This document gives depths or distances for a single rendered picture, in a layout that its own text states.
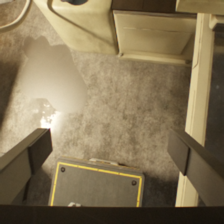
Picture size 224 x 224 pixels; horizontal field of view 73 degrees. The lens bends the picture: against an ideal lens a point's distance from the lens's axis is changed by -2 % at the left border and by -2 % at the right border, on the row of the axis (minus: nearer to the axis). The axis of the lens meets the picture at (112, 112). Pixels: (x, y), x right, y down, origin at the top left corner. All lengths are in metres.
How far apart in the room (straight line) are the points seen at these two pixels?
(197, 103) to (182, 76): 0.83
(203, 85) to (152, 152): 0.84
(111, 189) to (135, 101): 0.82
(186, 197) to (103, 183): 0.61
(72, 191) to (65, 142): 0.52
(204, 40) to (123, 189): 1.07
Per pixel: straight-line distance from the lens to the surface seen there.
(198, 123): 0.87
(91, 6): 1.28
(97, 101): 1.58
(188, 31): 1.34
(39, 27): 2.22
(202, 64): 0.96
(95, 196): 1.30
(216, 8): 0.90
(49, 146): 0.17
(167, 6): 1.23
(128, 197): 1.27
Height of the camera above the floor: 1.51
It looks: 79 degrees down
